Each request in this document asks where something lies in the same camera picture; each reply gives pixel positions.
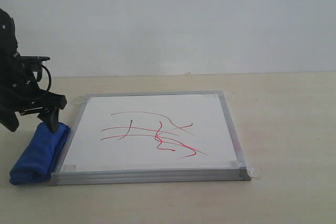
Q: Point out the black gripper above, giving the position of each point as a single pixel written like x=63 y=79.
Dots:
x=24 y=90

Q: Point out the blue microfiber cloth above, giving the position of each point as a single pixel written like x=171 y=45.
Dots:
x=40 y=157

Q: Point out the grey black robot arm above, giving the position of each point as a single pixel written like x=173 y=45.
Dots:
x=9 y=44

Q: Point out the aluminium framed whiteboard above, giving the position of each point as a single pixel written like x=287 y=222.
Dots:
x=151 y=138

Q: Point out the clear tape back left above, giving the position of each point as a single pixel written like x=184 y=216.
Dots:
x=80 y=100

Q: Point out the clear tape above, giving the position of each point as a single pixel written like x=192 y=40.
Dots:
x=80 y=100
x=254 y=171
x=218 y=94

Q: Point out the clear tape back right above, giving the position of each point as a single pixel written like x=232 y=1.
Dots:
x=218 y=94

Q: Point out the clear tape front right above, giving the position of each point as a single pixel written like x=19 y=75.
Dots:
x=254 y=171

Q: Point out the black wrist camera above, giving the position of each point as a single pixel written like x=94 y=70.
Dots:
x=34 y=63

